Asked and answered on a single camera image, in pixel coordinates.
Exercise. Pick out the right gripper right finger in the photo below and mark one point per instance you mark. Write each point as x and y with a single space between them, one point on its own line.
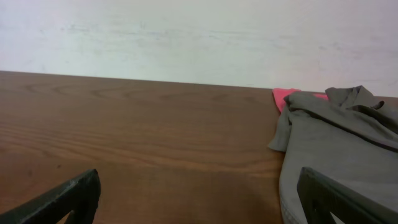
323 198

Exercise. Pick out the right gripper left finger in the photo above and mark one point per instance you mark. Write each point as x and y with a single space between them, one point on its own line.
76 199

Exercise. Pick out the grey shirt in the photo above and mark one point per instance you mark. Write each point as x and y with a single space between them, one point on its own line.
351 139

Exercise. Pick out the red garment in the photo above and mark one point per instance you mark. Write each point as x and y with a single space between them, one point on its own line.
295 99

